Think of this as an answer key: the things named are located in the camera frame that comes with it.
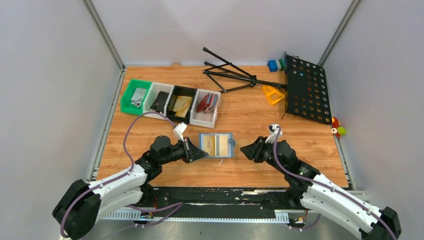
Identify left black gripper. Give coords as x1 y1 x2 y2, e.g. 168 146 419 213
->
160 136 209 165

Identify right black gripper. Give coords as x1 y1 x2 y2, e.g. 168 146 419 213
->
239 136 287 176

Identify gold credit card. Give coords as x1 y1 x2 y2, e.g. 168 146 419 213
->
202 134 216 157

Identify blue card holder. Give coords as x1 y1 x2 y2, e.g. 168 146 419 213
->
198 132 236 159
203 94 219 113

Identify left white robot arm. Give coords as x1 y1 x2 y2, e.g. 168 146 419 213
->
52 135 209 240

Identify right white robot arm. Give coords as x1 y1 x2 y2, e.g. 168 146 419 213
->
240 136 402 240

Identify white bin with card holders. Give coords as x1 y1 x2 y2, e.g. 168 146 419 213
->
189 88 221 129

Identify red card holder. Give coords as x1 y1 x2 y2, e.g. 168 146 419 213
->
196 92 212 113

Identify gold cards stack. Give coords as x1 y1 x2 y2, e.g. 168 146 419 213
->
172 95 193 118

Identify black cards stack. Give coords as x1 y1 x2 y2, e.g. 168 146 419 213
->
150 91 169 114

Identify white bin with black cards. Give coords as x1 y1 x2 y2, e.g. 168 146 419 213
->
142 82 175 117

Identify silver cards stack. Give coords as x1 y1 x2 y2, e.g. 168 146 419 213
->
130 87 147 108

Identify black plastic bin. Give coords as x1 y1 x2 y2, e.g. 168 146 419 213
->
166 85 197 124

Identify yellow triangle toy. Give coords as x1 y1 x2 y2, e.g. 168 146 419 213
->
262 85 286 106

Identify black perforated music desk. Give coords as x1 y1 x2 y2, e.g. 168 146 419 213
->
284 54 332 125

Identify green plastic bin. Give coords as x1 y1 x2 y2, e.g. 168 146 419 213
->
120 79 152 116

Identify black folded tripod stand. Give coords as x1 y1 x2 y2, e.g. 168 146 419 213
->
202 47 288 93

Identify blue green toy blocks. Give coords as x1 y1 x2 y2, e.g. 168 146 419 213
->
267 59 286 72

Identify colourful toy pile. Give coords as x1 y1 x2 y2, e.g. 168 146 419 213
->
331 117 347 139

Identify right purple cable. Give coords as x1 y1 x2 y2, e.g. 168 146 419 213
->
272 125 398 240

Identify purple cable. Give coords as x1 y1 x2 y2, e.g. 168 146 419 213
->
59 111 178 239
272 125 398 240

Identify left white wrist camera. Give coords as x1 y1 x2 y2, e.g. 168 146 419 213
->
173 122 187 141

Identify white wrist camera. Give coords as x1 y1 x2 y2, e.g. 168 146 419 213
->
173 122 187 141
265 123 283 144

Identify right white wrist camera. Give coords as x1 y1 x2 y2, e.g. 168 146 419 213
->
265 123 283 144

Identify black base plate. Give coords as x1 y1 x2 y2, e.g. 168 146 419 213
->
135 187 308 220

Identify white slotted cable duct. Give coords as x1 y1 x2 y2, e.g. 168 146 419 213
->
102 210 290 223

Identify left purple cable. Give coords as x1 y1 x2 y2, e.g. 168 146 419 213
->
59 111 178 239

